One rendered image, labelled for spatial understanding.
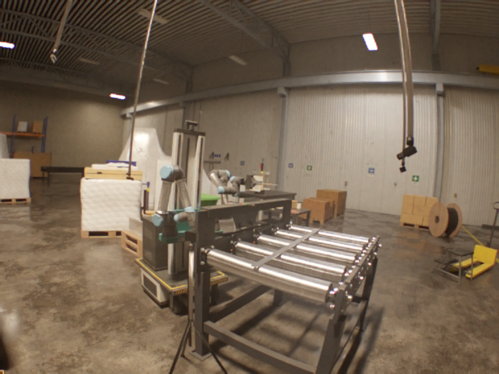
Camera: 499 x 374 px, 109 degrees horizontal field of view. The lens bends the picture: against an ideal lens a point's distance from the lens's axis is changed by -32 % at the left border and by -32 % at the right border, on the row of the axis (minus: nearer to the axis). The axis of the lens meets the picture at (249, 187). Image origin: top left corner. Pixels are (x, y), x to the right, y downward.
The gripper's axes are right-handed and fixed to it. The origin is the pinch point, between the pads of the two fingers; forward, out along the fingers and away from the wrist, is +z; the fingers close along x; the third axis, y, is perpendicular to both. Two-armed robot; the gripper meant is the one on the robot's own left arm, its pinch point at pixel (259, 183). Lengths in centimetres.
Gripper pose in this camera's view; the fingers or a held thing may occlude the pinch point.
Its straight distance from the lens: 236.1
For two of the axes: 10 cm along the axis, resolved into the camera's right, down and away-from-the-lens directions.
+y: 5.7, -0.2, 8.2
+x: -0.8, 9.9, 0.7
